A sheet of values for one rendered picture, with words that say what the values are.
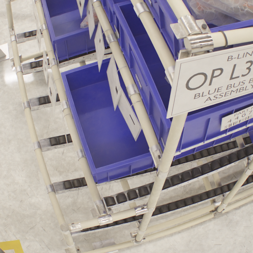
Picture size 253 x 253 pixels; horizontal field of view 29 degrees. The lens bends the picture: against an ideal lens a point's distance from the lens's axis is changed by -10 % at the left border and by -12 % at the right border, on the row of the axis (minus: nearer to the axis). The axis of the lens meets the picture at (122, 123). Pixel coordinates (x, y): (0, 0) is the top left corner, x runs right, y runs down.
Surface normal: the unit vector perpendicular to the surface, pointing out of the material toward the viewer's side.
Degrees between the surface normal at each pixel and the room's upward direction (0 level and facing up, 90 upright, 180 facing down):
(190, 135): 90
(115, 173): 90
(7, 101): 0
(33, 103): 11
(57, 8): 3
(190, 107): 90
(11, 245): 0
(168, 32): 98
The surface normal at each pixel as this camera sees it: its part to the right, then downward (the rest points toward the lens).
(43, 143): 0.22, -0.48
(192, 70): 0.32, 0.86
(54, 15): 0.00, -0.43
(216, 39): 0.18, 0.00
